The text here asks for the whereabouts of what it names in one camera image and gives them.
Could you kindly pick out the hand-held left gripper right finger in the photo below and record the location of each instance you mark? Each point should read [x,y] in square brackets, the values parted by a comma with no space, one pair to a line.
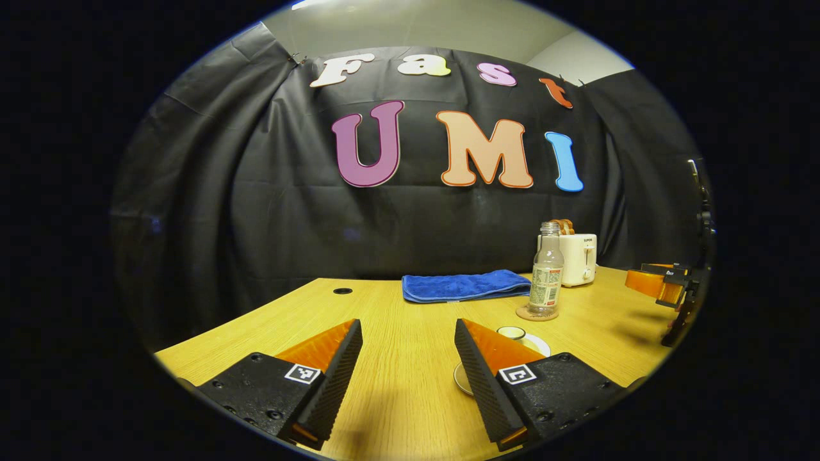
[483,384]

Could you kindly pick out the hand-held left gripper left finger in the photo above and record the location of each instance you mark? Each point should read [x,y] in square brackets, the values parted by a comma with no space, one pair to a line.
[336,378]

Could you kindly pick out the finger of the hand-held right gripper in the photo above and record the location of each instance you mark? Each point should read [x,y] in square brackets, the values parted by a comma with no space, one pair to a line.
[666,269]
[653,285]

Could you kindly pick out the round cork coaster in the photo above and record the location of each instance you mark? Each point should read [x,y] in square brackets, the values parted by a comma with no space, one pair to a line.
[525,315]

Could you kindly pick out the clear plastic water bottle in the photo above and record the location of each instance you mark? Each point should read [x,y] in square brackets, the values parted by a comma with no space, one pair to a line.
[546,282]

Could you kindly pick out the white toaster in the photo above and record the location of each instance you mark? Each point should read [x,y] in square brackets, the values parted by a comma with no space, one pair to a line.
[580,259]

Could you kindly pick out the blue folded towel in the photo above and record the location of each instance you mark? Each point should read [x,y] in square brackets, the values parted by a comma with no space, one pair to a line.
[461,286]

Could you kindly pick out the toast bread slice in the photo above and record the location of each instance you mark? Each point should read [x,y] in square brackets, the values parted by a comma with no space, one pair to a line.
[570,226]
[558,225]

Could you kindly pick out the black backdrop cloth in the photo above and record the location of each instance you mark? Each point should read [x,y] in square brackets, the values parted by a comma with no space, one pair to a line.
[256,224]

